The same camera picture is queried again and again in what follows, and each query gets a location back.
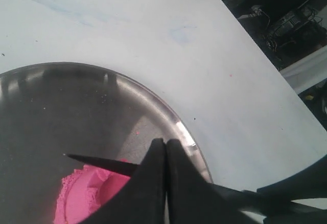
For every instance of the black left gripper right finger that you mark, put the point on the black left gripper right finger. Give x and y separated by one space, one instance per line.
190 197

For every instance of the dark background equipment clutter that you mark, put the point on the dark background equipment clutter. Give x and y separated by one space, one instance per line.
285 30

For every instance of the black knife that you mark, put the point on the black knife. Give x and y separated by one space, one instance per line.
123 168

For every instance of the round steel plate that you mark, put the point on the round steel plate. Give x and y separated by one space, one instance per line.
54 109

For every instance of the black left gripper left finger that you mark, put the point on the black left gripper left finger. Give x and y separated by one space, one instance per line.
142 199

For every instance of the pink dough lump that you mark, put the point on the pink dough lump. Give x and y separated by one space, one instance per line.
84 191

